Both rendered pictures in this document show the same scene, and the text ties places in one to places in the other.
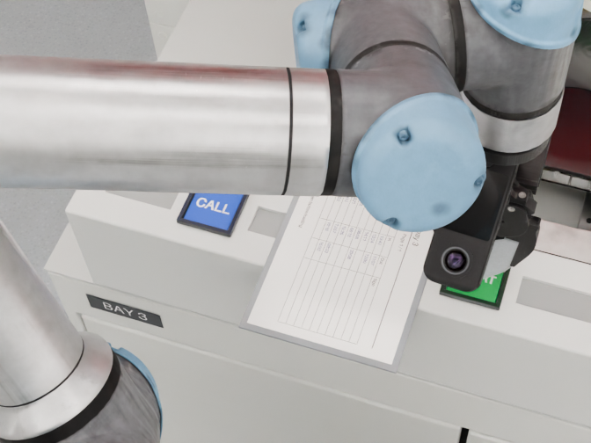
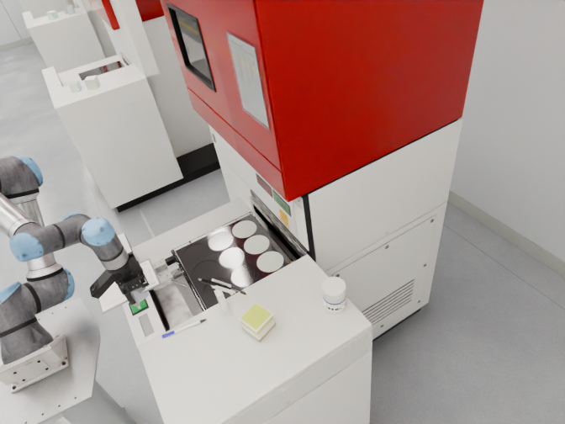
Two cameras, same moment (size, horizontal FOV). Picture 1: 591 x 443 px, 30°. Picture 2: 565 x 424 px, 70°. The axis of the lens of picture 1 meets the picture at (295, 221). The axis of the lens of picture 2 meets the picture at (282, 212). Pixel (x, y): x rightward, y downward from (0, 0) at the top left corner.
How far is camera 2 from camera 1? 1.16 m
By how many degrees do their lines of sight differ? 31
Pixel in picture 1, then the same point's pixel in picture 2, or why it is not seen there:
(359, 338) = (105, 302)
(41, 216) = not seen: hidden behind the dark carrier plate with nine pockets
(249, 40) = (201, 230)
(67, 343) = (42, 262)
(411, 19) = (72, 224)
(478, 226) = (101, 283)
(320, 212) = not seen: hidden behind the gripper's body
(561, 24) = (90, 239)
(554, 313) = (141, 325)
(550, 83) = (99, 253)
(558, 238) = (185, 315)
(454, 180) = (18, 251)
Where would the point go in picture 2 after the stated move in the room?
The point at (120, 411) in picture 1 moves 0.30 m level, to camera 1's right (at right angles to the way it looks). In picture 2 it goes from (45, 283) to (95, 323)
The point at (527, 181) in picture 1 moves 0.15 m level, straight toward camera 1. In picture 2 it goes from (124, 281) to (75, 307)
